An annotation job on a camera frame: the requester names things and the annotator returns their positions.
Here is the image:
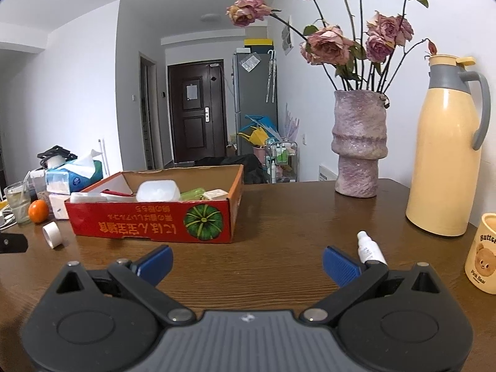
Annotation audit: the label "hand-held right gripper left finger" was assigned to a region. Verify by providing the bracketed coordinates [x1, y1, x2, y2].
[50, 245, 196, 325]

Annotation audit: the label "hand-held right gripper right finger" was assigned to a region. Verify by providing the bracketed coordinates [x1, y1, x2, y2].
[298, 246, 444, 325]

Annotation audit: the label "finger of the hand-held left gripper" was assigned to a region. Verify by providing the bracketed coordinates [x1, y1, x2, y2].
[0, 233, 29, 255]

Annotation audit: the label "small white spray bottle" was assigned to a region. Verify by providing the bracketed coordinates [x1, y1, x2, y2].
[356, 231, 388, 267]

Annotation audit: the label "red cardboard box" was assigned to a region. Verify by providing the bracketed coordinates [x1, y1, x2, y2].
[64, 164, 245, 244]

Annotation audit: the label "clear cotton swab container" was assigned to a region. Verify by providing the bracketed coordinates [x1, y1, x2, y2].
[135, 180, 181, 202]

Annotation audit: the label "green spray bottle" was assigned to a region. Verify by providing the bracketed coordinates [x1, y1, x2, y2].
[179, 187, 207, 202]

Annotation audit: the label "red lint brush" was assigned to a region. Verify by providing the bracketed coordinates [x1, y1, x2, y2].
[70, 188, 136, 203]

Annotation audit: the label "clear glass cup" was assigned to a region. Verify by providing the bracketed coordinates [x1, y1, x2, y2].
[4, 181, 32, 225]

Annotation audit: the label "orange fruit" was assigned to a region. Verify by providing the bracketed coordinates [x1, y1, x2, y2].
[28, 200, 50, 224]

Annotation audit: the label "white tape roll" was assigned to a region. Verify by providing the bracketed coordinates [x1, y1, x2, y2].
[42, 222, 64, 249]

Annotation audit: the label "small white box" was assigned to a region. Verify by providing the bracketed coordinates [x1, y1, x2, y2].
[48, 194, 71, 221]

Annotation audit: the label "clear plastic container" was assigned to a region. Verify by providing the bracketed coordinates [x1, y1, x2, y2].
[30, 170, 49, 202]

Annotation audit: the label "blue tissue box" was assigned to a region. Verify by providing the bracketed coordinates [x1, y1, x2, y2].
[46, 149, 104, 195]

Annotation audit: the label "black device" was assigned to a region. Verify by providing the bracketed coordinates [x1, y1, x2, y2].
[37, 145, 78, 163]

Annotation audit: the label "pink ceramic vase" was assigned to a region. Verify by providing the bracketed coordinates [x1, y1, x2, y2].
[331, 90, 389, 199]

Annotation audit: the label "metal rolling cart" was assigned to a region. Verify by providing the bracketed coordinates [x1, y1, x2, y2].
[264, 141, 299, 184]

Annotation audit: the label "black cloth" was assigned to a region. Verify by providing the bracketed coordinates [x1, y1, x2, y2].
[194, 154, 268, 184]

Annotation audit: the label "yellow bear mug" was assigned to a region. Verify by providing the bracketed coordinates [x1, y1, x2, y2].
[464, 213, 496, 294]

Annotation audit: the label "dark brown door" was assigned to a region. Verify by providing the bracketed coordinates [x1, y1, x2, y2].
[167, 59, 228, 163]

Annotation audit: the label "yellow thermos jug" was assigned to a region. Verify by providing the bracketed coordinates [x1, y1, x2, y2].
[405, 55, 492, 237]

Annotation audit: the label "yellow bag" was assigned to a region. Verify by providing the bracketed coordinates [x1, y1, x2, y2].
[237, 126, 269, 147]

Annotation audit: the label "pale lilac decoration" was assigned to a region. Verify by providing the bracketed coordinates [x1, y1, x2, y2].
[284, 104, 301, 140]

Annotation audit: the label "blue plastic rack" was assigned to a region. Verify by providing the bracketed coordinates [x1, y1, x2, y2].
[244, 114, 277, 132]

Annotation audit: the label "grey refrigerator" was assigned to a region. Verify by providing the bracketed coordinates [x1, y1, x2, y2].
[232, 48, 279, 159]

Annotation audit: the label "clear folded umbrellas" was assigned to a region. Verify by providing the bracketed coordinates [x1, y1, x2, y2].
[266, 50, 278, 103]

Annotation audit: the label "dried pink roses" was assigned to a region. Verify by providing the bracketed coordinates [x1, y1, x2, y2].
[227, 0, 443, 94]

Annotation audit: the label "white electric panel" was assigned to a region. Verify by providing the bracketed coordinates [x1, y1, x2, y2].
[281, 15, 293, 55]

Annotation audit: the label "white cables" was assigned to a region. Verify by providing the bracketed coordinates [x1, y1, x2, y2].
[0, 197, 16, 229]

